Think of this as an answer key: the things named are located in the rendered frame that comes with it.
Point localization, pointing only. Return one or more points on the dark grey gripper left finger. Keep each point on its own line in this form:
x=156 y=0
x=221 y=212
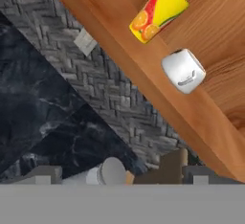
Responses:
x=44 y=172

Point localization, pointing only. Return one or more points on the grey wall socket plate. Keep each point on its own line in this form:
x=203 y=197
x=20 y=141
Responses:
x=85 y=41

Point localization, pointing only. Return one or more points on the white mug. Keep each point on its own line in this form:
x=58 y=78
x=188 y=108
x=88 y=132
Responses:
x=183 y=71

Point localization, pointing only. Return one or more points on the brown wooden chair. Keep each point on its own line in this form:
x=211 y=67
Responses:
x=170 y=168

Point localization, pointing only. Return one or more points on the yellow cup with fruit print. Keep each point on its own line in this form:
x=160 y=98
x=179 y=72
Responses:
x=162 y=9

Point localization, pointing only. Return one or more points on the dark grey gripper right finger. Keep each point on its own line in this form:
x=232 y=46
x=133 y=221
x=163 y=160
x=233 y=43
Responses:
x=199 y=171

